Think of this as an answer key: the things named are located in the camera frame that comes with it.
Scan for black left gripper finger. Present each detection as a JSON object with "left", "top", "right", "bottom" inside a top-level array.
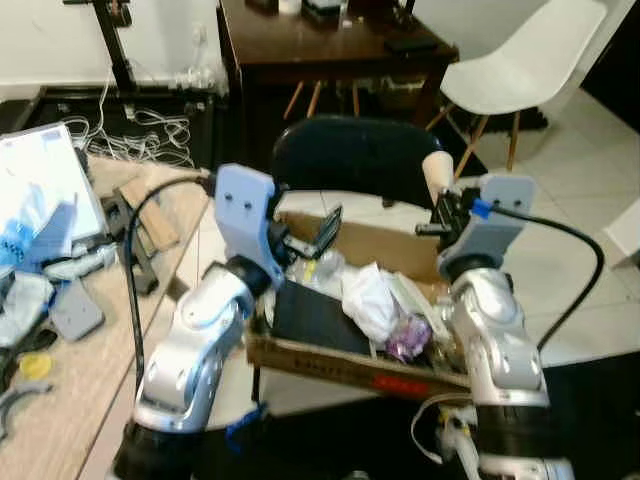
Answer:
[{"left": 314, "top": 204, "right": 345, "bottom": 252}]

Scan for beige paper cup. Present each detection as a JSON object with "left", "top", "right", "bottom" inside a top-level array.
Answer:
[{"left": 421, "top": 150, "right": 457, "bottom": 207}]

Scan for clear plastic wrapper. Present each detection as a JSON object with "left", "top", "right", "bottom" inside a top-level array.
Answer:
[{"left": 289, "top": 249, "right": 348, "bottom": 293}]

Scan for black flat tray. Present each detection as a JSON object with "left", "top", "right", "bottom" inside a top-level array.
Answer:
[{"left": 271, "top": 279, "right": 378, "bottom": 358}]

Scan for black office chair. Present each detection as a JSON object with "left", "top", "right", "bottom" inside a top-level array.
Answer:
[{"left": 269, "top": 114, "right": 453, "bottom": 213}]

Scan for white crumpled tissue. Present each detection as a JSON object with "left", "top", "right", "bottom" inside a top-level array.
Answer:
[{"left": 341, "top": 261, "right": 408, "bottom": 343}]

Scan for purple wrapper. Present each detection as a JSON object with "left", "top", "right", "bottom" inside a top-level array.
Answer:
[{"left": 384, "top": 314, "right": 434, "bottom": 363}]

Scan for brown cardboard box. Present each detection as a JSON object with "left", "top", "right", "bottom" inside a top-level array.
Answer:
[{"left": 244, "top": 208, "right": 483, "bottom": 403}]

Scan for wooden block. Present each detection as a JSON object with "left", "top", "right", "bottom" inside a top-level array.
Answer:
[{"left": 117, "top": 177, "right": 183, "bottom": 253}]

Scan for white plastic chair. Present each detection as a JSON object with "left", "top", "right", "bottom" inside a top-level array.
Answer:
[{"left": 438, "top": 0, "right": 610, "bottom": 173}]

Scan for black clamp stand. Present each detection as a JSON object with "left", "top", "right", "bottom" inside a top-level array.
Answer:
[{"left": 99, "top": 189, "right": 163, "bottom": 298}]

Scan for black phone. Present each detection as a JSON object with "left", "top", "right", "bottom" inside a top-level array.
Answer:
[{"left": 384, "top": 36, "right": 437, "bottom": 54}]

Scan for dark wooden table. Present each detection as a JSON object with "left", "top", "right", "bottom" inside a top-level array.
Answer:
[{"left": 216, "top": 0, "right": 462, "bottom": 156}]

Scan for blue tape strip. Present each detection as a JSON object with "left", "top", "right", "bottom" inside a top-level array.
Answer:
[{"left": 224, "top": 399, "right": 272, "bottom": 453}]

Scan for grey power adapter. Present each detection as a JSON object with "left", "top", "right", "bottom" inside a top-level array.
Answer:
[{"left": 47, "top": 279, "right": 107, "bottom": 343}]

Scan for black tripod stand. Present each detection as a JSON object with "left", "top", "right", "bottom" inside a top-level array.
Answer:
[{"left": 62, "top": 0, "right": 139, "bottom": 98}]

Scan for yellow tape roll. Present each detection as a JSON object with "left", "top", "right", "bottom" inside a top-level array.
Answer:
[{"left": 17, "top": 351, "right": 54, "bottom": 382}]

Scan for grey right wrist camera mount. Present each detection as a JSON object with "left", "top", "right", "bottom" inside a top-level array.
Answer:
[{"left": 438, "top": 173, "right": 537, "bottom": 283}]

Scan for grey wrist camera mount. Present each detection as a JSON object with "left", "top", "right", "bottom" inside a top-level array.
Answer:
[
  {"left": 438, "top": 173, "right": 537, "bottom": 283},
  {"left": 213, "top": 163, "right": 289, "bottom": 289}
]

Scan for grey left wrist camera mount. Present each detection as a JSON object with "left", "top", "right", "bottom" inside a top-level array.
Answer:
[{"left": 213, "top": 163, "right": 289, "bottom": 289}]

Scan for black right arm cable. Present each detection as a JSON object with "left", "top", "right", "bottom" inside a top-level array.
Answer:
[{"left": 488, "top": 204, "right": 607, "bottom": 353}]

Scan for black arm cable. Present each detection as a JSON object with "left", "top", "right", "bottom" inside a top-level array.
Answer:
[
  {"left": 121, "top": 174, "right": 217, "bottom": 393},
  {"left": 488, "top": 204, "right": 607, "bottom": 353}
]

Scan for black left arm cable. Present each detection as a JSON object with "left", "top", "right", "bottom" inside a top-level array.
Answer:
[{"left": 121, "top": 174, "right": 217, "bottom": 393}]

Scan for white floor cables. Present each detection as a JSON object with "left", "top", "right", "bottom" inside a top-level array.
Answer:
[{"left": 58, "top": 95, "right": 198, "bottom": 169}]

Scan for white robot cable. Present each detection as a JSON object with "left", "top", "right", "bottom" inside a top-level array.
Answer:
[{"left": 409, "top": 392, "right": 483, "bottom": 469}]

